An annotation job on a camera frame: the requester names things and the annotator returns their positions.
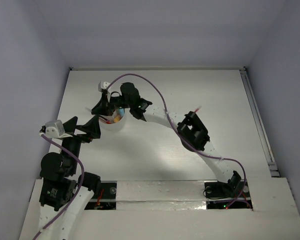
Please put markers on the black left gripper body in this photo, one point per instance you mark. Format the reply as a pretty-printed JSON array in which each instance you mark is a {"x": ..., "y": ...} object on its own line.
[{"x": 78, "y": 132}]

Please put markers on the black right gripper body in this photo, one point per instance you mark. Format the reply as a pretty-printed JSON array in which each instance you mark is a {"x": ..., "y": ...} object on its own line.
[{"x": 115, "y": 102}]

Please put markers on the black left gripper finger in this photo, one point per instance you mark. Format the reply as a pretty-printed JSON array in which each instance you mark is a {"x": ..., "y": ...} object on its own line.
[
  {"x": 91, "y": 129},
  {"x": 70, "y": 127}
]

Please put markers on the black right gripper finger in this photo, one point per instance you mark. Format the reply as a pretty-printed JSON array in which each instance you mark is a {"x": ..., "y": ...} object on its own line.
[
  {"x": 103, "y": 102},
  {"x": 101, "y": 108}
]

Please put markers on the pale blue highlighter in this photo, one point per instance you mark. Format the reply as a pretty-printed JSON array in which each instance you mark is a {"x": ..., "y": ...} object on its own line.
[{"x": 121, "y": 111}]

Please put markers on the yellow cap eraser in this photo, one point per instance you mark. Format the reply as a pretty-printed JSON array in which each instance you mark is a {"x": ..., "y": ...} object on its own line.
[{"x": 117, "y": 119}]

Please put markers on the red gel pen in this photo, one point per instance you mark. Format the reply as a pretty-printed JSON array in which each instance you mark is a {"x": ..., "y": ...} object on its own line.
[{"x": 104, "y": 120}]

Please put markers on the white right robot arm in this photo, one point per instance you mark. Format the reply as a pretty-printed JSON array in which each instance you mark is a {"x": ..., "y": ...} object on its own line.
[{"x": 191, "y": 130}]

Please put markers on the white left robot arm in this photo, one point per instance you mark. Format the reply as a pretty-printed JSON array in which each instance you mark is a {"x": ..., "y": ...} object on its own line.
[{"x": 66, "y": 186}]

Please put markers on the white round pen holder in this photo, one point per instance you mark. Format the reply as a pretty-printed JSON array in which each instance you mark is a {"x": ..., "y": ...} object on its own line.
[{"x": 114, "y": 127}]

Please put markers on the foil covered front beam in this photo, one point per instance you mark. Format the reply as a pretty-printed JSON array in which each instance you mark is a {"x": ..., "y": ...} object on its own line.
[{"x": 170, "y": 195}]

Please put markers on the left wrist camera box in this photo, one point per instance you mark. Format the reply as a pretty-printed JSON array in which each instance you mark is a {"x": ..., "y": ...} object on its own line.
[{"x": 54, "y": 130}]

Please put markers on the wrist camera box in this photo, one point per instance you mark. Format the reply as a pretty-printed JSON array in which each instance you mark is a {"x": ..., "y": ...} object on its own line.
[
  {"x": 54, "y": 130},
  {"x": 105, "y": 85}
]

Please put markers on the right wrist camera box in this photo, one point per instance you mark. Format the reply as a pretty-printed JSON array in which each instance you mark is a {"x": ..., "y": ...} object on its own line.
[{"x": 105, "y": 85}]

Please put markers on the aluminium side rail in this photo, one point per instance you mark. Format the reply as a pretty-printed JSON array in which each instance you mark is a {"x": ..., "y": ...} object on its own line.
[{"x": 272, "y": 165}]

